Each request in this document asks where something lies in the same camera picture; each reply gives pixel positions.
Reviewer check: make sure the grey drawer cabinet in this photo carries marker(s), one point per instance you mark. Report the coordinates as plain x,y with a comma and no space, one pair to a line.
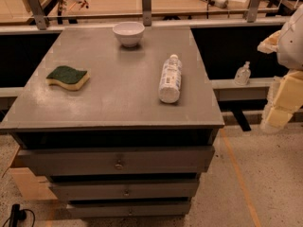
118,106

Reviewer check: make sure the metal railing post middle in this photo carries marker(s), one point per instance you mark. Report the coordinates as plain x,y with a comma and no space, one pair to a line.
147,12

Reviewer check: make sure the bottom grey drawer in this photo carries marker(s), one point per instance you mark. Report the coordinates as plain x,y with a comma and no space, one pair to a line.
129,209

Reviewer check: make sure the white ceramic bowl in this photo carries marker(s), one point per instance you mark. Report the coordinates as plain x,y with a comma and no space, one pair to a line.
129,34

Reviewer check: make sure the green and yellow sponge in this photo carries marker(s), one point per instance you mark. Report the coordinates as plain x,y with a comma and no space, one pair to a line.
67,77

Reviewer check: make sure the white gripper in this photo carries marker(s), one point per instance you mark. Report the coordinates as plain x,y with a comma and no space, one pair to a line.
292,46

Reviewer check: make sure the grey drawer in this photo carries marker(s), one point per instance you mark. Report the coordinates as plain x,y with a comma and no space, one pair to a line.
128,190
129,209
109,161

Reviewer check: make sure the middle grey drawer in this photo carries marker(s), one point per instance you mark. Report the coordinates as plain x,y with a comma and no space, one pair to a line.
128,190

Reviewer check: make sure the plastic water bottle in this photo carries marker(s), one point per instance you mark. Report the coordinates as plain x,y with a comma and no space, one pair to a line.
170,81

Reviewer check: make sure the metal railing post left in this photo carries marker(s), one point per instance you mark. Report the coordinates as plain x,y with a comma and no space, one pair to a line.
38,14

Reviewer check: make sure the top grey drawer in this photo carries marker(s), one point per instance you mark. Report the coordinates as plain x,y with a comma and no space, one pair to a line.
109,161

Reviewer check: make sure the clear hand sanitizer bottle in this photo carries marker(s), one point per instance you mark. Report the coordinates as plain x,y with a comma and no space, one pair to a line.
243,74

